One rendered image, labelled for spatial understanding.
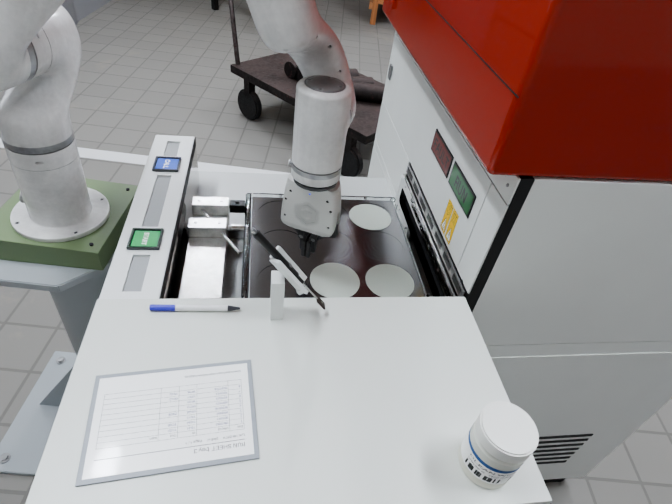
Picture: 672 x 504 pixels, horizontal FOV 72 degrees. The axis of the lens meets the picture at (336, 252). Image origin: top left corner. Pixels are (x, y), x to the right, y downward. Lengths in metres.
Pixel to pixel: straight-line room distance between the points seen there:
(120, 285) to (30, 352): 1.28
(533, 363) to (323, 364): 0.55
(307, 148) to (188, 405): 0.41
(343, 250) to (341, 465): 0.49
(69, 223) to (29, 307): 1.17
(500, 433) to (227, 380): 0.37
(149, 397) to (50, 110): 0.57
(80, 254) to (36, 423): 0.92
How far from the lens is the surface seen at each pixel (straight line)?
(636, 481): 2.11
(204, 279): 0.95
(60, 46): 1.00
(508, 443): 0.61
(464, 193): 0.88
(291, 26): 0.68
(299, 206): 0.81
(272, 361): 0.72
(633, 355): 1.26
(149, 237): 0.93
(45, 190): 1.07
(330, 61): 0.79
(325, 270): 0.94
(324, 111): 0.70
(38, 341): 2.13
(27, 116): 1.01
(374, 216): 1.11
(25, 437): 1.88
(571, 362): 1.18
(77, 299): 1.25
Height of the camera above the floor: 1.55
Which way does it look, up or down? 41 degrees down
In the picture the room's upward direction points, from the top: 9 degrees clockwise
